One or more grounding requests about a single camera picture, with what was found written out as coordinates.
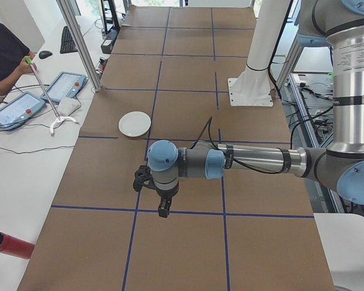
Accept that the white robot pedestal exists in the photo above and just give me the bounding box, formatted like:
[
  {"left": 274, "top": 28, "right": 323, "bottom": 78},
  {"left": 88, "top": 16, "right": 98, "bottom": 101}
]
[{"left": 228, "top": 0, "right": 292, "bottom": 107}]

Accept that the person in black shirt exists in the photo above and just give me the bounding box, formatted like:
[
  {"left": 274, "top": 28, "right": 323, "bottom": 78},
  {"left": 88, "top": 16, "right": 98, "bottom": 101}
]
[{"left": 0, "top": 23, "right": 35, "bottom": 96}]

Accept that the teach pendant tablet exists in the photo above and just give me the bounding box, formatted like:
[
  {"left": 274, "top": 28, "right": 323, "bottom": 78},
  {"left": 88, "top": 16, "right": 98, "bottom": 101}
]
[
  {"left": 46, "top": 72, "right": 86, "bottom": 104},
  {"left": 0, "top": 92, "right": 46, "bottom": 130}
]

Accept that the aluminium frame post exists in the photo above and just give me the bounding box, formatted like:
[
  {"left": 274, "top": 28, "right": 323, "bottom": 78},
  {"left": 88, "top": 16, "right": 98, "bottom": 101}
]
[{"left": 56, "top": 0, "right": 101, "bottom": 92}]

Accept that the black computer mouse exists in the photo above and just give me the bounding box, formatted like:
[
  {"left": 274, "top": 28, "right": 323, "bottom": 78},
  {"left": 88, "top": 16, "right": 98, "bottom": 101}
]
[{"left": 38, "top": 50, "right": 53, "bottom": 59}]

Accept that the red cylinder bottle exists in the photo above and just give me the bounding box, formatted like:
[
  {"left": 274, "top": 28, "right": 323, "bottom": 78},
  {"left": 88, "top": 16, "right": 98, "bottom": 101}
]
[{"left": 0, "top": 232, "right": 35, "bottom": 259}]

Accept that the near teach pendant tablet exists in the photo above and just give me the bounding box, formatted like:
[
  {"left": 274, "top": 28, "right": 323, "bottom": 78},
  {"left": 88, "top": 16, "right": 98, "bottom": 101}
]
[{"left": 0, "top": 92, "right": 46, "bottom": 130}]

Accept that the silver grabber stick tool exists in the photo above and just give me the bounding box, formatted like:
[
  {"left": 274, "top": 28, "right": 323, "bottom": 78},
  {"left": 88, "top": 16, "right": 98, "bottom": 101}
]
[{"left": 25, "top": 56, "right": 79, "bottom": 136}]

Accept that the white plate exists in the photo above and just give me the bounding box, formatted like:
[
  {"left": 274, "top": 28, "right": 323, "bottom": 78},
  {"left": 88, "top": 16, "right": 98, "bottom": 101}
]
[{"left": 118, "top": 111, "right": 152, "bottom": 137}]

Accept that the far teach pendant tablet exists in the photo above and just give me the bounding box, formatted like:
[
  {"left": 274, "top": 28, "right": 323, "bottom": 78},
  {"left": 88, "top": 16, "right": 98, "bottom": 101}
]
[{"left": 46, "top": 72, "right": 86, "bottom": 104}]

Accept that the white crumpled cloth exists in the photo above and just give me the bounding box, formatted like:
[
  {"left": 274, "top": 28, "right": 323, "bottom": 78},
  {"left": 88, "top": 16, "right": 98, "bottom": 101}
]
[{"left": 57, "top": 97, "right": 81, "bottom": 116}]

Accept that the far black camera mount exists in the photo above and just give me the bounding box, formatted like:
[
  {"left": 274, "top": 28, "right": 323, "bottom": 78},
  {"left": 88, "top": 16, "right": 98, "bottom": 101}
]
[{"left": 133, "top": 165, "right": 155, "bottom": 192}]

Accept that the black box device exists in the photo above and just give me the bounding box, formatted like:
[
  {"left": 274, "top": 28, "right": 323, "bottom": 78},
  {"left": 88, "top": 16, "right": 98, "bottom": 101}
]
[{"left": 101, "top": 29, "right": 119, "bottom": 55}]

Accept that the black keyboard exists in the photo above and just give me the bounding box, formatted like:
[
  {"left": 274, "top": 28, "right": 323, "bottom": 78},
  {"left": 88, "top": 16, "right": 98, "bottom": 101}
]
[{"left": 59, "top": 26, "right": 77, "bottom": 54}]

